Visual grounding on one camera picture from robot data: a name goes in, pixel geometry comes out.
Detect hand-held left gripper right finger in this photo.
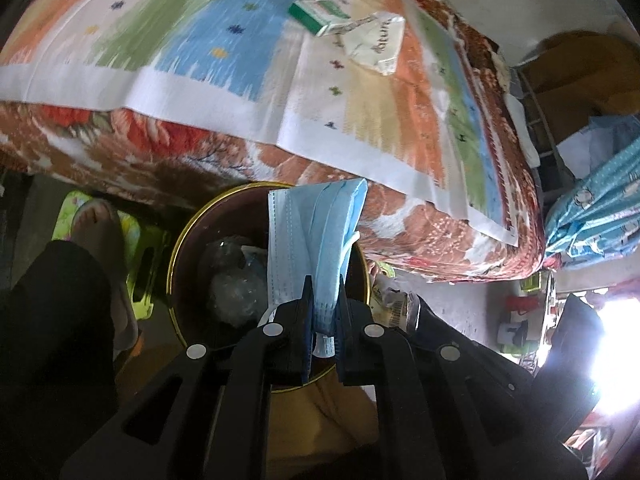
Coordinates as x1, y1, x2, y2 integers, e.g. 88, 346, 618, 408
335, 274, 588, 480

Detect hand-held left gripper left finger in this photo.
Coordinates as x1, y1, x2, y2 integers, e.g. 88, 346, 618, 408
60, 274, 318, 480

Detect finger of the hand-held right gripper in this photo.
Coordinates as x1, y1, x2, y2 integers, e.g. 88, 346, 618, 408
407, 296, 476, 353

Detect striped pale wrapper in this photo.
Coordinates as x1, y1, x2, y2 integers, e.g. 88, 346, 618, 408
372, 274, 424, 334

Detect clear plastic bag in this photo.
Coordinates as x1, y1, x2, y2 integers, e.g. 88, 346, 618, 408
207, 236, 271, 329

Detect blue face mask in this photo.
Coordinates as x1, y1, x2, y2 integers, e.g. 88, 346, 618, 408
267, 177, 370, 359

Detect round dark bin gold rim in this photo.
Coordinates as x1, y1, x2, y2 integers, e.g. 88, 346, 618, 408
166, 181, 372, 394

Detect white printed paper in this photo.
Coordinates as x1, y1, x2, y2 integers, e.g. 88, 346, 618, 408
330, 11, 407, 77

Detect small green white box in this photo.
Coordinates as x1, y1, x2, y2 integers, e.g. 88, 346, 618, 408
288, 0, 351, 38

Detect white green container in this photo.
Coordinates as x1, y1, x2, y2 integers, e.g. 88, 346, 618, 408
496, 321, 532, 357

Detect red capped container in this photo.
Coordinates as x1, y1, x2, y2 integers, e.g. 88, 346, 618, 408
504, 293, 535, 314

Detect mustard yellow cloth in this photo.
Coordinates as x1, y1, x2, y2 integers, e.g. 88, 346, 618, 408
267, 370, 386, 480

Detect green plastic stool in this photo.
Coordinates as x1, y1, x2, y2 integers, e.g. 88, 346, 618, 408
52, 189, 171, 321

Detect pale slipper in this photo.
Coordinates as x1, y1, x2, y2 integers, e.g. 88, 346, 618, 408
100, 240, 141, 352

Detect blue printed cloth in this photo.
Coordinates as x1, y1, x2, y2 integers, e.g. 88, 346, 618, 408
544, 115, 640, 274

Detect metal rack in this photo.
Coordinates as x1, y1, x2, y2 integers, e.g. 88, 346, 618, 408
515, 60, 559, 174

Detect person's foot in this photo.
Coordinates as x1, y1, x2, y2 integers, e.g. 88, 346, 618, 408
75, 198, 124, 281

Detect white cloth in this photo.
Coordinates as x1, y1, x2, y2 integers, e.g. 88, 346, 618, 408
492, 45, 539, 167

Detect floral brown mattress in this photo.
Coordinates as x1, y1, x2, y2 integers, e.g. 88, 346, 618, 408
0, 0, 547, 284

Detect person's leg black trousers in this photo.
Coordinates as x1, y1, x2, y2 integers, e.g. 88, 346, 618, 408
0, 239, 122, 480

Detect brown cardboard box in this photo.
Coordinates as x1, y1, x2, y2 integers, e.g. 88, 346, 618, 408
520, 30, 640, 119

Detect striped colourful mat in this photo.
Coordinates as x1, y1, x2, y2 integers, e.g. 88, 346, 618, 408
0, 0, 521, 247

